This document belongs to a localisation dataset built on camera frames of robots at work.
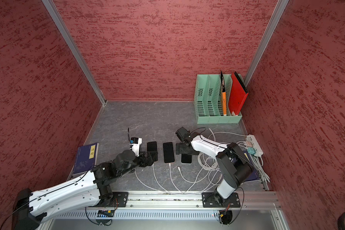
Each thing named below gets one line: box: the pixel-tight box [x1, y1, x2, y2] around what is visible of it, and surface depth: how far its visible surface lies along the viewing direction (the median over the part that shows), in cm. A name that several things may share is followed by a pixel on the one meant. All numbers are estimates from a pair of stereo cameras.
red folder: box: [228, 71, 249, 116], surface depth 94 cm
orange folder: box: [220, 70, 227, 116], surface depth 94 cm
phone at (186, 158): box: [180, 153, 193, 165], surface depth 89 cm
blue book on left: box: [71, 142, 100, 175], surface depth 89 cm
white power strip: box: [246, 134, 264, 157], surface depth 99 cm
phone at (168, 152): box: [162, 141, 176, 164], surface depth 92 cm
